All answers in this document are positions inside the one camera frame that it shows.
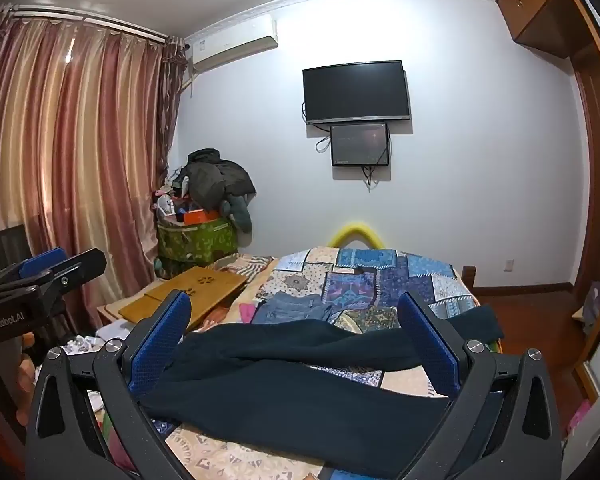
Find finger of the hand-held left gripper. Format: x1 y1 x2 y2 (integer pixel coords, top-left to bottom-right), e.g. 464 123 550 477
0 247 68 288
27 248 107 311

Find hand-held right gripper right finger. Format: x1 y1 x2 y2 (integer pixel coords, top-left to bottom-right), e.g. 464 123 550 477
396 291 564 480

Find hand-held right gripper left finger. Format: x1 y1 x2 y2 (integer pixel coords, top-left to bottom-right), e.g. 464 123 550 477
26 290 196 480

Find dark teal fleece pants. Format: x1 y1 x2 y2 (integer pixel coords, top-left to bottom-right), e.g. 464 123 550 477
140 305 506 478

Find person's left hand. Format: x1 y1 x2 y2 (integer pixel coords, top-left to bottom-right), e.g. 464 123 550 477
16 334 39 428

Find black chair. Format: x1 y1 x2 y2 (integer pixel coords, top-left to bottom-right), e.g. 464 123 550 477
0 223 31 281

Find white cloth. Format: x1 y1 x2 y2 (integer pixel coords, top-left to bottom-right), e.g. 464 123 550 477
62 322 131 361

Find wooden lap desk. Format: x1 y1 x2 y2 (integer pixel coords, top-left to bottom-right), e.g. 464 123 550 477
117 265 248 331

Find patchwork patterned bedspread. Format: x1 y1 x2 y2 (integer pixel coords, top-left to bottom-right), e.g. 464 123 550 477
95 246 503 480

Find green patterned storage box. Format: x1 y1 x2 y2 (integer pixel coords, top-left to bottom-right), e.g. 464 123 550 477
156 212 239 278

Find striped cloth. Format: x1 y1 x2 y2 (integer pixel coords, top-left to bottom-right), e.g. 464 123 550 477
215 254 276 278

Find pink striped curtain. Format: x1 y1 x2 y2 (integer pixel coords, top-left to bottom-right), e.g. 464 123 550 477
0 2 188 331

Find orange box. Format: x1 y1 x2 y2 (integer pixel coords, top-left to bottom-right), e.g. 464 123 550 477
182 209 222 225

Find blue denim jeans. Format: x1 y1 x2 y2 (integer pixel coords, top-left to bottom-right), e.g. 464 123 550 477
252 291 348 326

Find yellow foam tube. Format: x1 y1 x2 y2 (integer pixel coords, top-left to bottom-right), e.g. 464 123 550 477
328 221 385 251

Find grey hanging cloth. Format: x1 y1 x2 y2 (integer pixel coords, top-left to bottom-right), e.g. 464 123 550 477
220 192 253 234

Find pile of dark jackets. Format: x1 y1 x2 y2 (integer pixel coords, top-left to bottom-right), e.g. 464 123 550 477
180 148 257 211

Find pink item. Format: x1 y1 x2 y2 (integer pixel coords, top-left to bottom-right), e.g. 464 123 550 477
567 400 592 436

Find grey plastic bag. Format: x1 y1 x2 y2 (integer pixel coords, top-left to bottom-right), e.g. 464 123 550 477
580 282 600 336

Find white air conditioner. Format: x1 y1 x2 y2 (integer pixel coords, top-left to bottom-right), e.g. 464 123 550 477
186 14 279 73

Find wooden wardrobe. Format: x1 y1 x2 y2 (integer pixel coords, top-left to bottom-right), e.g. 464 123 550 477
495 0 600 376

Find small black wall monitor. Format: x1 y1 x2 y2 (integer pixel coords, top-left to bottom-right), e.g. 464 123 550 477
330 122 391 167

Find white curtain rail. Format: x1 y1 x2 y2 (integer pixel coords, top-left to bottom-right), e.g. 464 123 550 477
10 4 183 46

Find black wall television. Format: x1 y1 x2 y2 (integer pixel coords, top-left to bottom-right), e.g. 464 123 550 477
302 60 412 125

